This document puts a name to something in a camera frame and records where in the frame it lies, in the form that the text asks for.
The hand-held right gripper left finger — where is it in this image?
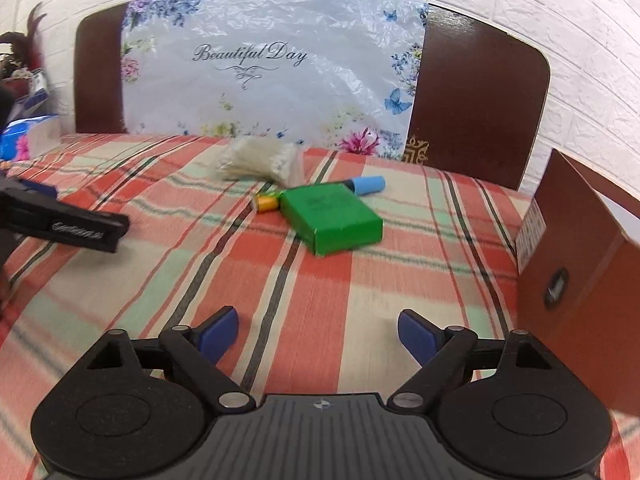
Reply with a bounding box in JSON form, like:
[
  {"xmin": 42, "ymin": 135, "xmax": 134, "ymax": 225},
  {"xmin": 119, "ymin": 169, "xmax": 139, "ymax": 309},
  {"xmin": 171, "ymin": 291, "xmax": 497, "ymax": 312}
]
[{"xmin": 70, "ymin": 305, "xmax": 251, "ymax": 411}]

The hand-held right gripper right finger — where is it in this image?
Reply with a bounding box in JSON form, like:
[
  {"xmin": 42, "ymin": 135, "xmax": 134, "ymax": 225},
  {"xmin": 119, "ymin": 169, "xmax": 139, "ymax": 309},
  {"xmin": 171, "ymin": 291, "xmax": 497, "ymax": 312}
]
[{"xmin": 389, "ymin": 310, "xmax": 571, "ymax": 412}]

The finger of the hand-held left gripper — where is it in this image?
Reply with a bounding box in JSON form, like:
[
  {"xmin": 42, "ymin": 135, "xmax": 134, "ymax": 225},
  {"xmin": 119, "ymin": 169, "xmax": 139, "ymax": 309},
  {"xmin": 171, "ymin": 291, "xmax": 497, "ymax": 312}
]
[
  {"xmin": 0, "ymin": 175, "xmax": 59, "ymax": 199},
  {"xmin": 0, "ymin": 191, "xmax": 131, "ymax": 255}
]

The plain green box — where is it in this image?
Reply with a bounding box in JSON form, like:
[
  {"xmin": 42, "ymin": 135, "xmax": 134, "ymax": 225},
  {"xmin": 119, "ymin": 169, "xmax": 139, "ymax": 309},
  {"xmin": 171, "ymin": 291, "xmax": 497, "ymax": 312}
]
[{"xmin": 279, "ymin": 183, "xmax": 385, "ymax": 257}]

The brown cardboard box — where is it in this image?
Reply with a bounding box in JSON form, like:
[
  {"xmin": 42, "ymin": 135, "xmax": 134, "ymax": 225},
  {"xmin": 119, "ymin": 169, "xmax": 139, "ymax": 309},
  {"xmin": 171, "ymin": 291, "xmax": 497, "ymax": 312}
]
[{"xmin": 515, "ymin": 148, "xmax": 640, "ymax": 417}]

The blue tissue pack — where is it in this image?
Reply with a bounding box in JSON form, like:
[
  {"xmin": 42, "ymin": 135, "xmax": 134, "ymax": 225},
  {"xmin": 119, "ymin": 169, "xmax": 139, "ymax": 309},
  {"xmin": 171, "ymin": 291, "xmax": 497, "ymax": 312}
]
[{"xmin": 0, "ymin": 115, "xmax": 62, "ymax": 161}]

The blue white carton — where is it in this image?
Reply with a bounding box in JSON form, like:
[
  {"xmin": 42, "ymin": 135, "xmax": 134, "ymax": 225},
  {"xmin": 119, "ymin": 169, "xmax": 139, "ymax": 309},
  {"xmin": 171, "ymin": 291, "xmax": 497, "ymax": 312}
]
[{"xmin": 12, "ymin": 70, "xmax": 54, "ymax": 113}]

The small yellow green cylinder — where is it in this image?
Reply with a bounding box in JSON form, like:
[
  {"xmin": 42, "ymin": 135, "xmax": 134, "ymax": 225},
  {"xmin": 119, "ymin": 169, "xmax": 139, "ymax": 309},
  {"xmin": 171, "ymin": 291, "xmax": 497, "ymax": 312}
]
[{"xmin": 252, "ymin": 191, "xmax": 282, "ymax": 214}]

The dark dried flower bouquet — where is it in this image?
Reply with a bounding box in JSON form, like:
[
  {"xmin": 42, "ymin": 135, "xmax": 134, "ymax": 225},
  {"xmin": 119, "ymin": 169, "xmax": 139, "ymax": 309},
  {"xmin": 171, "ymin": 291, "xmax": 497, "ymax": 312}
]
[{"xmin": 0, "ymin": 2, "xmax": 49, "ymax": 82}]

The blue marker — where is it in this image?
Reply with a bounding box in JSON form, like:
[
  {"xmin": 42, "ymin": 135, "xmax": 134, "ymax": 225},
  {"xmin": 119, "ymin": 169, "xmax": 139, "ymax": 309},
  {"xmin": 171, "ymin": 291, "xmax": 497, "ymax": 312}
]
[{"xmin": 344, "ymin": 175, "xmax": 387, "ymax": 196}]

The bag of cotton swabs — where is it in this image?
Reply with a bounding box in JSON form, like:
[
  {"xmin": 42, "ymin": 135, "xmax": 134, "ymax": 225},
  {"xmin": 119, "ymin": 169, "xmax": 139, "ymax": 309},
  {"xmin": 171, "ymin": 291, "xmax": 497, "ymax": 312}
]
[{"xmin": 215, "ymin": 137, "xmax": 307, "ymax": 186}]

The floral plastic sheet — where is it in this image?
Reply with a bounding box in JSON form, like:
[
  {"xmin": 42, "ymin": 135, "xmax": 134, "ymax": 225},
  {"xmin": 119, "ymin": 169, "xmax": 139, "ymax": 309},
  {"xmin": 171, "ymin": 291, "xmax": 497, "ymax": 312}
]
[{"xmin": 120, "ymin": 0, "xmax": 431, "ymax": 162}]

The brown wooden headboard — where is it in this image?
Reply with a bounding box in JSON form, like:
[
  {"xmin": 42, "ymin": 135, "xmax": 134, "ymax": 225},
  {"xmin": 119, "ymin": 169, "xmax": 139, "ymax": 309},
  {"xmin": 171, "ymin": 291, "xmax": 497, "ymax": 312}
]
[{"xmin": 74, "ymin": 2, "xmax": 551, "ymax": 192}]

